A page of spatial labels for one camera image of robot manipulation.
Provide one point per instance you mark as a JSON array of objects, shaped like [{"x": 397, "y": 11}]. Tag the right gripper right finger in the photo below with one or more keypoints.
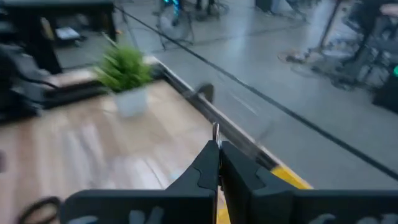
[{"x": 239, "y": 177}]

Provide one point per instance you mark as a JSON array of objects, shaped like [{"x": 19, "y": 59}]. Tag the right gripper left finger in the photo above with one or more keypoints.
[{"x": 205, "y": 174}]

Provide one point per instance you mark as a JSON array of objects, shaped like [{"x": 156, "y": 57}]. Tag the white printed paper sheet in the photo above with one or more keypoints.
[{"x": 68, "y": 32}]

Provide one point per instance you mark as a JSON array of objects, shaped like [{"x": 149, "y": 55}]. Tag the black aluminium table frame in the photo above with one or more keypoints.
[{"x": 77, "y": 90}]

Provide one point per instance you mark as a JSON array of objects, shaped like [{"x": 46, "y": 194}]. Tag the green plant in white pot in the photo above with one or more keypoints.
[{"x": 124, "y": 68}]

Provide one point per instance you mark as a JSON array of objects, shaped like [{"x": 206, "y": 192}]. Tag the clear plastic bin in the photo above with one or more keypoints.
[{"x": 124, "y": 161}]

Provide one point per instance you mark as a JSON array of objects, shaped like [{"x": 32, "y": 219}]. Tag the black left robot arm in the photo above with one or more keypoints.
[{"x": 18, "y": 87}]

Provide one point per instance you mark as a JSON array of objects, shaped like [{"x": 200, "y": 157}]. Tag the black edge clamp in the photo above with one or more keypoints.
[{"x": 206, "y": 91}]

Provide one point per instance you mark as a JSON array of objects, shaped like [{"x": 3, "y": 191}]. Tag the black desk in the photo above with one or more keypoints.
[{"x": 62, "y": 6}]

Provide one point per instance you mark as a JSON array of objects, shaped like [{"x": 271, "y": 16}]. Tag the black floor equipment box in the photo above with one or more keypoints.
[{"x": 387, "y": 93}]

